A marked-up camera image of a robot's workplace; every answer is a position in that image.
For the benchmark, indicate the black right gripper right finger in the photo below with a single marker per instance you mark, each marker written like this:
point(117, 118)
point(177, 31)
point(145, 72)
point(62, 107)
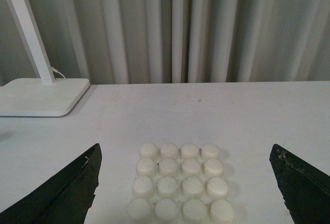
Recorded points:
point(304, 188)

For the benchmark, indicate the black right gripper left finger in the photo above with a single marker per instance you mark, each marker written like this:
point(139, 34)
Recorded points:
point(63, 198)

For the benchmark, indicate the white desk lamp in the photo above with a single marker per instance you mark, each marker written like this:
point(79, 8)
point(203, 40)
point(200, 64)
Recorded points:
point(45, 96)

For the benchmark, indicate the grey pleated curtain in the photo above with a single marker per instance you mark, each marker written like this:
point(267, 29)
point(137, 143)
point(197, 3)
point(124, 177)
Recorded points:
point(177, 41)

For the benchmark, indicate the white studded base plate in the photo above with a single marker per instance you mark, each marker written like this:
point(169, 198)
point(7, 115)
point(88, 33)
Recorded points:
point(180, 185)

